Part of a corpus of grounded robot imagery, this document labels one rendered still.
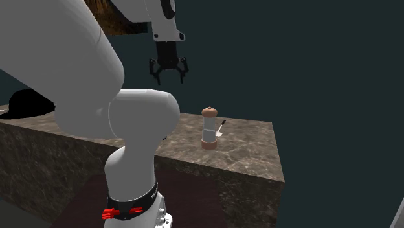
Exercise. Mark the brown and clear pepper mill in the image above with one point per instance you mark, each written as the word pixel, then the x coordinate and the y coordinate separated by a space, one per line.
pixel 209 129

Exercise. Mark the brown textured block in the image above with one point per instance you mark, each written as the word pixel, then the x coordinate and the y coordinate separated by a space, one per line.
pixel 116 22

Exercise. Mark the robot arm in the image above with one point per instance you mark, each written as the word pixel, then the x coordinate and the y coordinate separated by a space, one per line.
pixel 63 63

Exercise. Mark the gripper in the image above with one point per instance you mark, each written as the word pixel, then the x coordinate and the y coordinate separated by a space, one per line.
pixel 167 53

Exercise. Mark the black rounded object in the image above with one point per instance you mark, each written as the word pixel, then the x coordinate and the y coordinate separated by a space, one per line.
pixel 26 104

